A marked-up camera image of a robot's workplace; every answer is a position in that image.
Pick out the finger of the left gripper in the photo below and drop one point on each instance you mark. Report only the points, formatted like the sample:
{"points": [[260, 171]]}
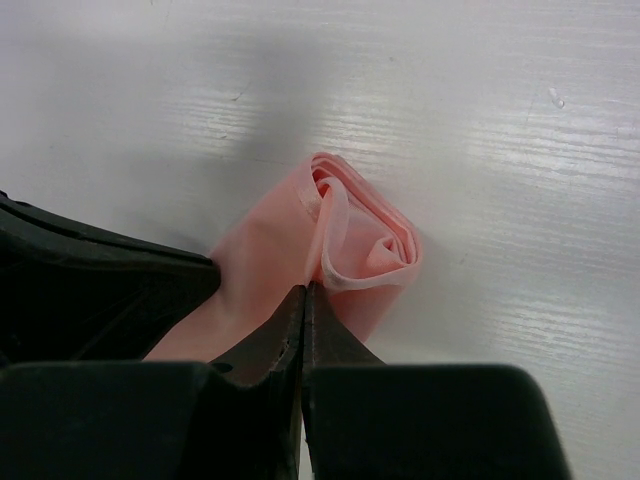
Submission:
{"points": [[74, 292]]}

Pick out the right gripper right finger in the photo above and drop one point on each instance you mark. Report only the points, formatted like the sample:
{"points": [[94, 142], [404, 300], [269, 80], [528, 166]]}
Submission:
{"points": [[365, 419]]}

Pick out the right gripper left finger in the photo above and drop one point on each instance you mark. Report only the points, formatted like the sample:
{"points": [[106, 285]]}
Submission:
{"points": [[236, 417]]}

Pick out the pink cloth napkin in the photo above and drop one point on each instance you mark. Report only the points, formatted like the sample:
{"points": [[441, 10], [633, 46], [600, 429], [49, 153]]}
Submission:
{"points": [[323, 223]]}

